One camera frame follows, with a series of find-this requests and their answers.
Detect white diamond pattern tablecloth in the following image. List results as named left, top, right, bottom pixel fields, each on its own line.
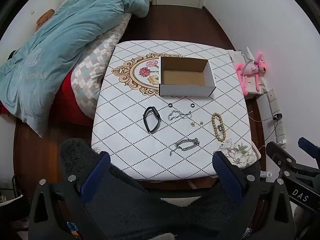
left=91, top=40, right=261, bottom=181

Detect white wall power strip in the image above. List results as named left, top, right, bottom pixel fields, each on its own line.
left=265, top=89, right=287, bottom=148

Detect light blue duvet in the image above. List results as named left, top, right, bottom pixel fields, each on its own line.
left=1, top=0, right=149, bottom=137

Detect pink panther plush toy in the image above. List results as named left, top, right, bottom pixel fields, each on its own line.
left=234, top=51, right=267, bottom=96

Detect white cardboard box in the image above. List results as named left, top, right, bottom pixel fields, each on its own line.
left=158, top=56, right=216, bottom=98

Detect checkered grey white bedsheet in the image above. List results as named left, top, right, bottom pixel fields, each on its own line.
left=71, top=12, right=131, bottom=119

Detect black smart band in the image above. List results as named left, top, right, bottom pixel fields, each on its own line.
left=143, top=106, right=161, bottom=134

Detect red blanket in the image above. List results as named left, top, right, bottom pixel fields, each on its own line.
left=0, top=71, right=94, bottom=128

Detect chunky silver chain bracelet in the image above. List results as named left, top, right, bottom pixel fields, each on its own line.
left=169, top=137, right=200, bottom=156

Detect wooden bead bracelet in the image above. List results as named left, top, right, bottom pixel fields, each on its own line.
left=211, top=112, right=227, bottom=143

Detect black plug adapter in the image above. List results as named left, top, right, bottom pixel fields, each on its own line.
left=272, top=113, right=283, bottom=121

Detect brown pillow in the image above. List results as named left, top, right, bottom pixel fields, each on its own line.
left=36, top=9, right=55, bottom=30

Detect thin silver chain necklace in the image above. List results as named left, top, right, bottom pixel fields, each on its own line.
left=166, top=109, right=193, bottom=121

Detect small stud earrings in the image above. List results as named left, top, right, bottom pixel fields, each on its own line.
left=191, top=121, right=203, bottom=127

